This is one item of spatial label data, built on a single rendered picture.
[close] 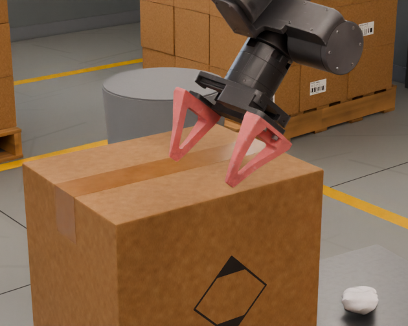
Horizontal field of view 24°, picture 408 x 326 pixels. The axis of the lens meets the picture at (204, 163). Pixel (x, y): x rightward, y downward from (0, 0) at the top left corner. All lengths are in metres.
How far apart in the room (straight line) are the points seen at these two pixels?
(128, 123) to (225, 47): 1.29
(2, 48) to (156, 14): 0.87
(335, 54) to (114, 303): 0.37
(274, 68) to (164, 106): 2.24
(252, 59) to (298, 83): 3.67
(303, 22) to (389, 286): 0.66
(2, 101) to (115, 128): 1.24
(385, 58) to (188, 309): 4.13
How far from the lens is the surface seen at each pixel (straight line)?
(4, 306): 3.24
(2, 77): 4.51
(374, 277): 1.56
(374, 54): 5.10
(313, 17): 0.99
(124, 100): 3.30
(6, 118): 4.56
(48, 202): 1.17
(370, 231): 3.78
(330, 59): 0.98
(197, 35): 4.67
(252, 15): 0.99
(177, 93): 1.06
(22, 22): 7.07
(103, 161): 1.21
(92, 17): 7.36
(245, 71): 1.02
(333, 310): 1.46
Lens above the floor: 1.53
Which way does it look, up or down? 20 degrees down
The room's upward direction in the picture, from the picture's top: straight up
